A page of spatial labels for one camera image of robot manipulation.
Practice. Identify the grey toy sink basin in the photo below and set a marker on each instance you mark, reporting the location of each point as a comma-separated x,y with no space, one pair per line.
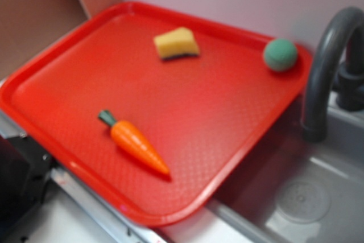
289,190

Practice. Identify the grey curved faucet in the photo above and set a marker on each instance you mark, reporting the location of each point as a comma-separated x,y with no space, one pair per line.
337,65

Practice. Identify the yellow sponge with dark base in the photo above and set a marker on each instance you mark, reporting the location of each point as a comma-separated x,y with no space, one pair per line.
176,43

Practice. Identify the orange toy carrot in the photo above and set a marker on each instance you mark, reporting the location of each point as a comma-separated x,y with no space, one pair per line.
128,138

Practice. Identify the brown cardboard panel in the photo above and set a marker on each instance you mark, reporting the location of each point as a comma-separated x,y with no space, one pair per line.
30,26

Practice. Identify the green ball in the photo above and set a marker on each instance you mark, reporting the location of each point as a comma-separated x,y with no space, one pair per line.
280,55

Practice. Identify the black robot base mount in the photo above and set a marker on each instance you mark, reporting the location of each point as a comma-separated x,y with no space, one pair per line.
25,168

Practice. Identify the red plastic tray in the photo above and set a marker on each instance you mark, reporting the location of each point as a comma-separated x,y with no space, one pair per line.
202,114

